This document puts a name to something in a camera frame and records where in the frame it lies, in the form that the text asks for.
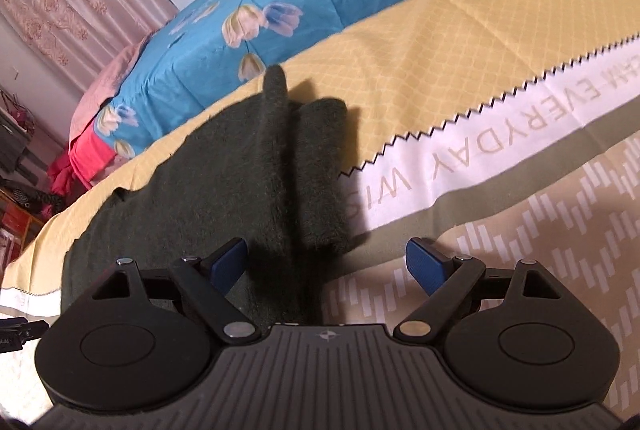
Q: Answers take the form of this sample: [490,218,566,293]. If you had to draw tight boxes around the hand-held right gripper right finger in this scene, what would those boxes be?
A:
[394,237,566,345]

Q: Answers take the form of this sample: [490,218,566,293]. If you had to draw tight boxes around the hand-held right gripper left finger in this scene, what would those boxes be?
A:
[90,237,262,345]

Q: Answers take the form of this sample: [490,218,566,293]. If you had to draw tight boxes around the dark green knit sweater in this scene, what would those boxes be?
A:
[61,64,369,327]

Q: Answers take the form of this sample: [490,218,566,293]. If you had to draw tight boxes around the wooden shelf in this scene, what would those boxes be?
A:
[0,190,47,271]

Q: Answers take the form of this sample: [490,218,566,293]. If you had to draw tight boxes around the pink pillow cloth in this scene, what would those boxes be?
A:
[69,30,157,145]

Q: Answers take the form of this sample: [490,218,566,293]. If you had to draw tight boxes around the yellow and beige patterned sheet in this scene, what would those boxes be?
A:
[0,0,640,411]

